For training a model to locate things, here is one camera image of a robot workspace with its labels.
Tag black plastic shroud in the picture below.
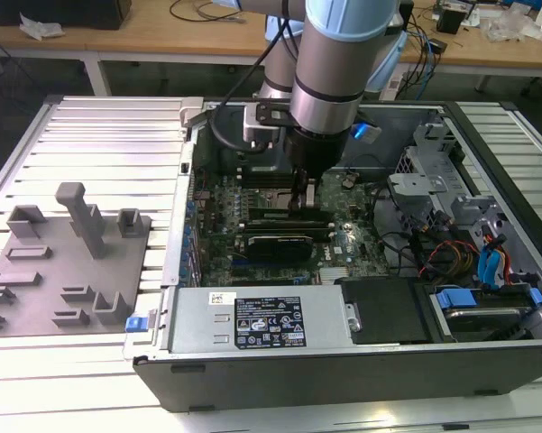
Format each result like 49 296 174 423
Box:
335 277 434 346

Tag silver metal drive cage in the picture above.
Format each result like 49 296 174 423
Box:
385 121 513 240

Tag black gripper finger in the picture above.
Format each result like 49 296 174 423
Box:
304 176 320 211
289 167 308 213

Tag green motherboard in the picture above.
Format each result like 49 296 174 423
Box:
187 166 391 290

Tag white power adapter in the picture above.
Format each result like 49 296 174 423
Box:
381 75 403 98

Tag grey parts rack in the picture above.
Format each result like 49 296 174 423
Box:
0 181 154 336

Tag black open PC case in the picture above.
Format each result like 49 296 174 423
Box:
121 97 542 414

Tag hard disk blue carrier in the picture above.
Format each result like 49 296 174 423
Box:
426 286 542 344

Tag blue data cable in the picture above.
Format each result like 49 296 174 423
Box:
476 232 510 290

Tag tall black box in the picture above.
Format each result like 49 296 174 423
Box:
399 0 416 33

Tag silver power supply unit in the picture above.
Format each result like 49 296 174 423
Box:
166 286 360 355

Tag wooden desk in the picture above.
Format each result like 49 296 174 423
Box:
0 0 542 98

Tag white wrist camera black mount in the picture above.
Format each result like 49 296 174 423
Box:
242 101 295 152

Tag CPU socket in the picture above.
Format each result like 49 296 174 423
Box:
259 189 324 223

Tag red yellow black wire bundle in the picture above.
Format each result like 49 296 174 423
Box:
412 238 479 283

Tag black RAM slot bank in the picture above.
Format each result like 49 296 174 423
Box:
239 218 335 235
236 164 325 189

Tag silver chipset heatsink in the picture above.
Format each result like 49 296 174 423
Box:
319 266 360 285

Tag black camera cable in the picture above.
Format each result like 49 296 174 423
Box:
209 20 308 153

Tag black graphics card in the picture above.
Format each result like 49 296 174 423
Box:
245 233 315 263

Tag clear plastic bags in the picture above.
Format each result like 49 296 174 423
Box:
484 6 542 44

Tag white crumpled paper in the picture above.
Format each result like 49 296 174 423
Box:
18 12 67 41

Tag large black box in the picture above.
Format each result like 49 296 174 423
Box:
0 0 132 31

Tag small black box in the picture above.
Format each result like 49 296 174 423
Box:
436 6 474 33

